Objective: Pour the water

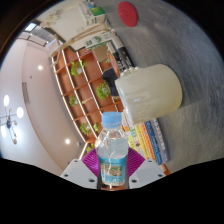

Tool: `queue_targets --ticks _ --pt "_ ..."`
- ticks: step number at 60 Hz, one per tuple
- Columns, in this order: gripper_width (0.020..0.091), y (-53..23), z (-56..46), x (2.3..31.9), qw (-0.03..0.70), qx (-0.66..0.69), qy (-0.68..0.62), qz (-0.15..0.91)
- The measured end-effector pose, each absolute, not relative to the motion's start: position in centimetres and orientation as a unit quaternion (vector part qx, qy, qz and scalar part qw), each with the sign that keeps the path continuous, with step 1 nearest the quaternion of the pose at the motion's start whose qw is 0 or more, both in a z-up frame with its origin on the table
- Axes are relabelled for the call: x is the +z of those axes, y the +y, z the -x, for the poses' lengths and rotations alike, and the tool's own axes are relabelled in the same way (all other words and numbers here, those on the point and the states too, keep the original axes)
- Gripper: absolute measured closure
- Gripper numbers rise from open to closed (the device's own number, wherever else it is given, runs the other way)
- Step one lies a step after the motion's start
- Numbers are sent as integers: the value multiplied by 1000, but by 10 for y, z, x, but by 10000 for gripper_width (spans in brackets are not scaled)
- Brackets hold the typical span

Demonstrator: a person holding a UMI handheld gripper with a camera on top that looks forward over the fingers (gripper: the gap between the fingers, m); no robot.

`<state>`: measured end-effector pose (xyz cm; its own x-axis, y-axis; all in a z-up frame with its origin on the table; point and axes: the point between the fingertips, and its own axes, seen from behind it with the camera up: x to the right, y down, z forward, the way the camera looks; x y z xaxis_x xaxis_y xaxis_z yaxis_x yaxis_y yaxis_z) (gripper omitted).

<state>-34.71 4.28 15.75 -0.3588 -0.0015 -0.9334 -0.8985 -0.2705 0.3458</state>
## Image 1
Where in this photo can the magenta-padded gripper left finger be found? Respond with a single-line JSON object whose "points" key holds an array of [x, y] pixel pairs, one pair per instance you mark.
{"points": [[78, 173]]}

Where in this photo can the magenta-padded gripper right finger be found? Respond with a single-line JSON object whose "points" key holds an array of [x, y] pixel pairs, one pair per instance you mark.
{"points": [[148, 172]]}

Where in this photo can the clear water bottle blue cap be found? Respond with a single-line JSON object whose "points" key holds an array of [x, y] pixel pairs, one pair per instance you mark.
{"points": [[111, 150]]}

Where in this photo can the stack of colourful books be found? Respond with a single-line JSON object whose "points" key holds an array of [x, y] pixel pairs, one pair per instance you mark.
{"points": [[150, 140]]}

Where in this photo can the round recessed ceiling light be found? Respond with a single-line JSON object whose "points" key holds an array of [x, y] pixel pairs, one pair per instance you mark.
{"points": [[67, 141], [40, 67]]}

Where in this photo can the cream cylindrical cup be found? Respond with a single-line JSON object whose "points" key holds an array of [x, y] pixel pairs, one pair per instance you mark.
{"points": [[150, 93]]}

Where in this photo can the wooden shelf unit with books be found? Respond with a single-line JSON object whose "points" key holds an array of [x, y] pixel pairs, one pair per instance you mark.
{"points": [[83, 90]]}

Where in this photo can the branched ceiling lamp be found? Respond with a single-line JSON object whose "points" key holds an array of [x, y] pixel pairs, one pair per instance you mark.
{"points": [[10, 123]]}

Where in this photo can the ceiling air vent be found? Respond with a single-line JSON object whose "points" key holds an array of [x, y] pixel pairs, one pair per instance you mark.
{"points": [[25, 92]]}

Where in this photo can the tan chair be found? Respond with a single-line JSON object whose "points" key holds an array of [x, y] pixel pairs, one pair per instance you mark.
{"points": [[100, 53]]}

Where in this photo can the tall green white carton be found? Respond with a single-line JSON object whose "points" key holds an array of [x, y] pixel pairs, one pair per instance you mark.
{"points": [[98, 40]]}

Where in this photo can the wooden artist mannequin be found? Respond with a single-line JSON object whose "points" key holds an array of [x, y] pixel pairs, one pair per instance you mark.
{"points": [[81, 35]]}

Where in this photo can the grey curtain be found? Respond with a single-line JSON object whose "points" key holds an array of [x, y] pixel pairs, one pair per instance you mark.
{"points": [[43, 34]]}

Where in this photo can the white desk partition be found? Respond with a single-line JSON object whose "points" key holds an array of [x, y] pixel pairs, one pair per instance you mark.
{"points": [[71, 23]]}

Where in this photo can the white vase with flowers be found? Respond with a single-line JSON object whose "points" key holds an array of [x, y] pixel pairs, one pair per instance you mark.
{"points": [[55, 18]]}

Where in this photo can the flat round red coaster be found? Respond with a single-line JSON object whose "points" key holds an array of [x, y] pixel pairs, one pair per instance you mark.
{"points": [[127, 14]]}

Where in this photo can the black ceiling track rail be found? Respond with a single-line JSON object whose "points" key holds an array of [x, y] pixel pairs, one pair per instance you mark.
{"points": [[33, 40]]}

